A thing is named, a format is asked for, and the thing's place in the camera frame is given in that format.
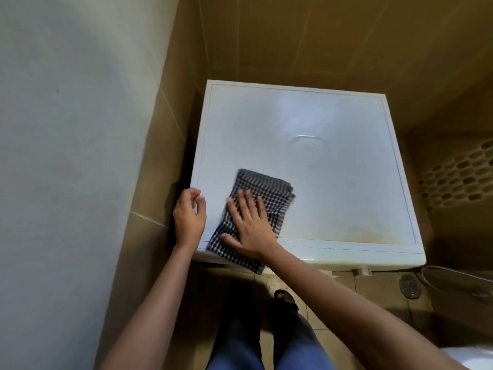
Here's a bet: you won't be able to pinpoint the round metal floor drain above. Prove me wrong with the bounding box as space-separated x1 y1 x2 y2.
399 274 421 300

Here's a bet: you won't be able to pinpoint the person's right hand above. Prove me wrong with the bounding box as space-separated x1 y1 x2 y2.
220 189 281 262

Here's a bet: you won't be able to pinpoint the black white checkered cloth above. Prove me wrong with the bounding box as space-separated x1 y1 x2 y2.
206 169 296 275

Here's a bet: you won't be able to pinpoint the person's right forearm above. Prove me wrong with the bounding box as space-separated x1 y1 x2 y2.
262 244 468 370

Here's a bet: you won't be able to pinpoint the brown perforated laundry basket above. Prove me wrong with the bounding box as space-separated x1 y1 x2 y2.
418 139 493 211

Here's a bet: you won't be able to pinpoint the person's left hand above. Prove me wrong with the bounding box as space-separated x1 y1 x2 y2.
173 188 207 251

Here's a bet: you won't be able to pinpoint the person's dark sandal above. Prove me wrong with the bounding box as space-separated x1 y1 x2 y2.
273 290 299 310

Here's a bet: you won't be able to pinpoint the person's blue jeans legs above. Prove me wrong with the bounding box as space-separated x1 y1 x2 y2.
206 281 336 370

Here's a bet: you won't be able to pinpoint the white washing machine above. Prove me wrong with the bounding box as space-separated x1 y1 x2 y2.
190 80 426 275

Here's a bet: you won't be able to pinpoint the grey hose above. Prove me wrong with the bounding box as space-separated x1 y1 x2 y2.
418 266 493 301

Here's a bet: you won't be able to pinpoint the white object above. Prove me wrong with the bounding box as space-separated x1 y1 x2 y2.
441 346 493 370

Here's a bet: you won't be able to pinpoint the person's left forearm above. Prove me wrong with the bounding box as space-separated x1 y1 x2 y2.
98 243 199 370

